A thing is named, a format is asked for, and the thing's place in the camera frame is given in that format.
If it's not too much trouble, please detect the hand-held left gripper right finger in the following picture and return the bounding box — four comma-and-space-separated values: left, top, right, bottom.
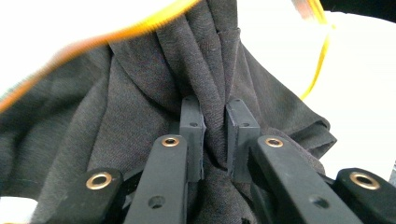
225, 98, 363, 224

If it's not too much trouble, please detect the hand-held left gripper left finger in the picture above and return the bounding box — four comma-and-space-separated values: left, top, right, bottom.
122, 95, 207, 224

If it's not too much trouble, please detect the dark garment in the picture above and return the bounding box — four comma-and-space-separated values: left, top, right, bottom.
0, 0, 338, 224

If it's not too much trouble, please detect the white leaf-print mesh laundry bag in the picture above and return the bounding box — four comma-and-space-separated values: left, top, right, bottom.
0, 0, 396, 224

